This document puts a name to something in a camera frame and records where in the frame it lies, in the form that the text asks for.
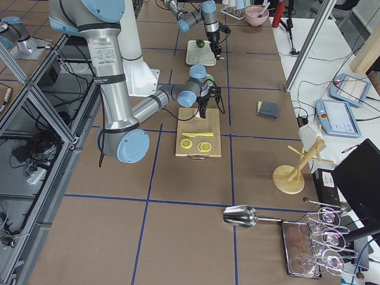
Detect light green bowl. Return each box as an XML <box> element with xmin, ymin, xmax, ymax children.
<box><xmin>205</xmin><ymin>74</ymin><xmax>214</xmax><ymax>87</ymax></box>

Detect green avocado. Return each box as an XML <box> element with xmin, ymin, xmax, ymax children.
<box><xmin>195</xmin><ymin>39</ymin><xmax>205</xmax><ymax>48</ymax></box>

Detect aluminium frame post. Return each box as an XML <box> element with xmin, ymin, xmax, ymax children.
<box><xmin>284</xmin><ymin>0</ymin><xmax>337</xmax><ymax>92</ymax></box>

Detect stacked lemon slices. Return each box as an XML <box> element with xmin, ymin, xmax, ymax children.
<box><xmin>197</xmin><ymin>142</ymin><xmax>212</xmax><ymax>153</ymax></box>

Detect lower blue teach pendant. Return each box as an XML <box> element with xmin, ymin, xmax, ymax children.
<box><xmin>315</xmin><ymin>99</ymin><xmax>362</xmax><ymax>138</ymax></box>

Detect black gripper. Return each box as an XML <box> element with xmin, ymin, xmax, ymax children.
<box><xmin>207</xmin><ymin>25</ymin><xmax>231</xmax><ymax>60</ymax></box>
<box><xmin>197</xmin><ymin>86</ymin><xmax>221</xmax><ymax>119</ymax></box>

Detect wine glass rack tray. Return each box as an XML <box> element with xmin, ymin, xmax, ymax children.
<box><xmin>280</xmin><ymin>221</ymin><xmax>314</xmax><ymax>278</ymax></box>

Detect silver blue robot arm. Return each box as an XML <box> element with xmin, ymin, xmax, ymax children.
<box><xmin>162</xmin><ymin>0</ymin><xmax>231</xmax><ymax>61</ymax></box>
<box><xmin>49</xmin><ymin>1</ymin><xmax>220</xmax><ymax>163</ymax></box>

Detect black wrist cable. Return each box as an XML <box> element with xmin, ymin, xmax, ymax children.
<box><xmin>160</xmin><ymin>85</ymin><xmax>226</xmax><ymax>119</ymax></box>

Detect blue teach pendant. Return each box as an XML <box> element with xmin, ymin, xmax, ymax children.
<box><xmin>330</xmin><ymin>74</ymin><xmax>371</xmax><ymax>107</ymax></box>
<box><xmin>315</xmin><ymin>99</ymin><xmax>362</xmax><ymax>138</ymax></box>

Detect lemon slice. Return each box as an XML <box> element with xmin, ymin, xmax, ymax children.
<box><xmin>180</xmin><ymin>138</ymin><xmax>193</xmax><ymax>149</ymax></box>

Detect black monitor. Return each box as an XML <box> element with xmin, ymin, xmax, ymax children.
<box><xmin>332</xmin><ymin>138</ymin><xmax>379</xmax><ymax>223</ymax></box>

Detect red bottle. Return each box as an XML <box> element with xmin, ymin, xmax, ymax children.
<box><xmin>271</xmin><ymin>0</ymin><xmax>286</xmax><ymax>28</ymax></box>

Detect grey yellow folded cloth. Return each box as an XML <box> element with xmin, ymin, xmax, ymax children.
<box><xmin>256</xmin><ymin>100</ymin><xmax>280</xmax><ymax>119</ymax></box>

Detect yellow plastic knife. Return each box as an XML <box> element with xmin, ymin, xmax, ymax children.
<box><xmin>182</xmin><ymin>132</ymin><xmax>214</xmax><ymax>138</ymax></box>

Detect wooden mug tree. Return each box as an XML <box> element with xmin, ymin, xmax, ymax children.
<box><xmin>272</xmin><ymin>136</ymin><xmax>334</xmax><ymax>195</ymax></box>

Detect white wire cup rack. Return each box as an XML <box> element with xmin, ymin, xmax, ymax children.
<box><xmin>220</xmin><ymin>0</ymin><xmax>246</xmax><ymax>20</ymax></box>

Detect bamboo cutting board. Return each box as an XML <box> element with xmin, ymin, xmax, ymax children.
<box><xmin>175</xmin><ymin>107</ymin><xmax>221</xmax><ymax>157</ymax></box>

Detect pink bowl with ice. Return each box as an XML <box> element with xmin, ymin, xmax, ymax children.
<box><xmin>245</xmin><ymin>6</ymin><xmax>269</xmax><ymax>27</ymax></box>

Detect upper blue teach pendant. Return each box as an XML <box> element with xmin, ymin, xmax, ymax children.
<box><xmin>330</xmin><ymin>74</ymin><xmax>371</xmax><ymax>107</ymax></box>

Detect white bear tray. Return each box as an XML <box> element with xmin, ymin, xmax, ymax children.
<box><xmin>185</xmin><ymin>40</ymin><xmax>216</xmax><ymax>66</ymax></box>

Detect steel scoop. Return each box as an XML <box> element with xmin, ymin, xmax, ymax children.
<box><xmin>223</xmin><ymin>205</ymin><xmax>281</xmax><ymax>228</ymax></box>

